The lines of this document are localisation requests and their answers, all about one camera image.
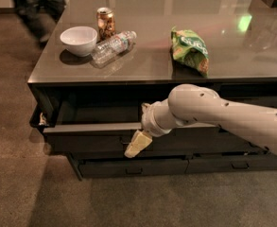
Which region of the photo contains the walking person in dark clothes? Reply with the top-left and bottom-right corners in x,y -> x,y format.
12,0 -> 66,47

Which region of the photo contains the dark drawer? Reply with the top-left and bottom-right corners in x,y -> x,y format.
43,97 -> 262,154
79,159 -> 188,178
186,154 -> 277,174

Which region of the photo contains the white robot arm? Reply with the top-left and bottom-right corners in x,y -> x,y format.
125,84 -> 277,158

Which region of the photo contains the white ceramic bowl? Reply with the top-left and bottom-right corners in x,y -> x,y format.
60,26 -> 98,57

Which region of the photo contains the dark cabinet with glass top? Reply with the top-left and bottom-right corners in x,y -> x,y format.
28,0 -> 277,179

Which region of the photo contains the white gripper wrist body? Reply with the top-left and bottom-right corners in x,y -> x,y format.
141,106 -> 170,137

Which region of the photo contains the clear plastic water bottle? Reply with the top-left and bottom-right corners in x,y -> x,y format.
91,31 -> 137,64

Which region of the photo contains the green chip bag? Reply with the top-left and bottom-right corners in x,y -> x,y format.
171,27 -> 209,77

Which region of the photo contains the orange soda can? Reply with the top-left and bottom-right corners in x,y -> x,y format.
96,7 -> 115,41

